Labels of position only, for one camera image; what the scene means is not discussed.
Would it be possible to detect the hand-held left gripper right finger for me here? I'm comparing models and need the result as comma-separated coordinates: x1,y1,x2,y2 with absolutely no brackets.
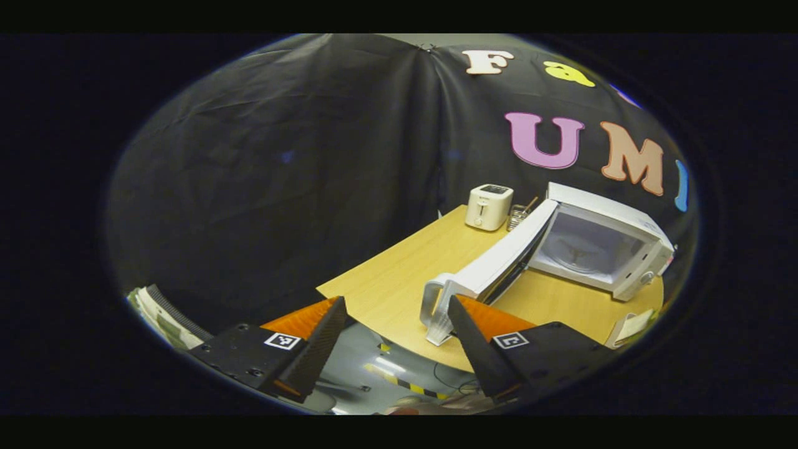
447,295,619,403

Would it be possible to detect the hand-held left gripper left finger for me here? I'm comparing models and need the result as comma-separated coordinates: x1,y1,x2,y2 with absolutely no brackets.
187,296,349,404

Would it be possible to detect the white microwave oven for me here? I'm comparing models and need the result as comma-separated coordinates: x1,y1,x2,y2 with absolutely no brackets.
420,182,676,347

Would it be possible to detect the white toaster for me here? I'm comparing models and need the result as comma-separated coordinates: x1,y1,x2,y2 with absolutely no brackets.
465,184,514,232

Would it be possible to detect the white rectangular tray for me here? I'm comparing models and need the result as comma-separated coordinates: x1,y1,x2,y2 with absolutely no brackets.
603,309,655,350

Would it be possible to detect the black backdrop cloth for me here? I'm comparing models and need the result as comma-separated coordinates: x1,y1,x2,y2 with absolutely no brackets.
106,34,699,316

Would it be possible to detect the wire holder with sticks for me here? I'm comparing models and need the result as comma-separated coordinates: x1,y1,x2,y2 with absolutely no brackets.
506,197,540,233

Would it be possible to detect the black ribbed hose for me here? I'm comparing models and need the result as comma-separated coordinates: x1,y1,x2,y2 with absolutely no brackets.
145,284,216,342

